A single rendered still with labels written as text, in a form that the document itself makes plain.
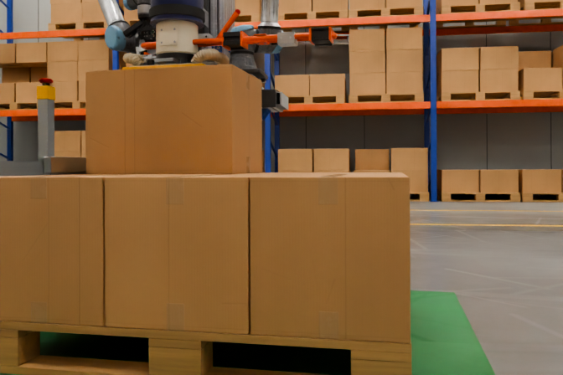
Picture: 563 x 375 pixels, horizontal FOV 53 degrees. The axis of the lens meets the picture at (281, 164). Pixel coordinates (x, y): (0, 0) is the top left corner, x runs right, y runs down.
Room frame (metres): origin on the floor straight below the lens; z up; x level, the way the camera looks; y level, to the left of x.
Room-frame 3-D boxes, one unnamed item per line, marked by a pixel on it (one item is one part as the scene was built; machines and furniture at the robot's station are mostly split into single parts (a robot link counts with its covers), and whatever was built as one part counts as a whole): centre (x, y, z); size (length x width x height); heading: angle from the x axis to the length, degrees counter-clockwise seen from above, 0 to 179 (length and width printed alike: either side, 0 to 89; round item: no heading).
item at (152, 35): (2.62, 0.62, 1.22); 0.09 x 0.08 x 0.12; 76
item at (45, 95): (2.97, 1.25, 0.50); 0.07 x 0.07 x 1.00; 79
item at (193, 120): (2.30, 0.42, 0.74); 0.60 x 0.40 x 0.40; 76
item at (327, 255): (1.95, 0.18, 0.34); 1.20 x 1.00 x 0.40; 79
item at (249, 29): (2.79, 0.19, 1.20); 0.13 x 0.12 x 0.14; 107
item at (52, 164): (2.37, 0.78, 0.58); 0.70 x 0.03 x 0.06; 169
